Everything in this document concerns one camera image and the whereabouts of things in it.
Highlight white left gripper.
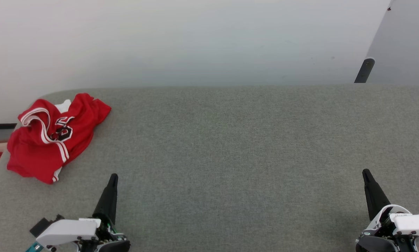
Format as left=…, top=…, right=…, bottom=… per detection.
left=35, top=173, right=131, bottom=252

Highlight red basketball jersey white sleeves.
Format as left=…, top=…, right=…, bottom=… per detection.
left=7, top=93, right=112, bottom=184

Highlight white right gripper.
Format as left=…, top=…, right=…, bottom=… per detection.
left=356, top=169, right=419, bottom=252

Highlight grey door panel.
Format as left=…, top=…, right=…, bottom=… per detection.
left=365, top=0, right=419, bottom=88

